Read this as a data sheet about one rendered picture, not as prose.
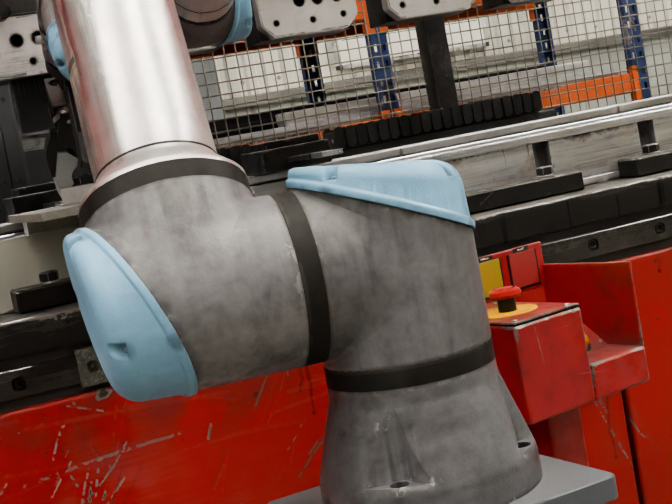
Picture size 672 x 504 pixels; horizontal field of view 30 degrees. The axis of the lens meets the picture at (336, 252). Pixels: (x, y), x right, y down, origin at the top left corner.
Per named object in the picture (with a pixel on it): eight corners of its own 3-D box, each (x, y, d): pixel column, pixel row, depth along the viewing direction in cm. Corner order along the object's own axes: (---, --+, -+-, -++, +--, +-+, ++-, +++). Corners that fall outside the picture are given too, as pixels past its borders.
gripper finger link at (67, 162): (63, 180, 164) (73, 122, 159) (71, 208, 160) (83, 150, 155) (39, 179, 163) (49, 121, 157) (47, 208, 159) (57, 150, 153)
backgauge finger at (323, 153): (297, 170, 187) (291, 137, 186) (243, 177, 211) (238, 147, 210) (370, 156, 191) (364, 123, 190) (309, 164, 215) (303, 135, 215)
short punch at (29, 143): (25, 151, 167) (10, 80, 166) (22, 152, 169) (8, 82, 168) (98, 138, 171) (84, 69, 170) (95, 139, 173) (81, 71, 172)
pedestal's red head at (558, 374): (531, 425, 143) (505, 271, 141) (445, 414, 156) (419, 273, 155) (651, 380, 154) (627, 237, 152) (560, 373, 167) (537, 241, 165)
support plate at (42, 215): (41, 222, 141) (39, 213, 141) (9, 223, 166) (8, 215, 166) (193, 192, 148) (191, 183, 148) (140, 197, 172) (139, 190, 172)
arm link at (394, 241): (522, 340, 81) (486, 132, 80) (322, 387, 78) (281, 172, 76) (459, 322, 92) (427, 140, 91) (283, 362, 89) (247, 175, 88)
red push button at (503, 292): (507, 320, 148) (502, 291, 148) (485, 320, 151) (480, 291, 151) (532, 313, 150) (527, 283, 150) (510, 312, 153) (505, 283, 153)
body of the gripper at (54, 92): (106, 107, 161) (98, 27, 153) (121, 147, 155) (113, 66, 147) (46, 117, 159) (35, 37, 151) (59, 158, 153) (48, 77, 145)
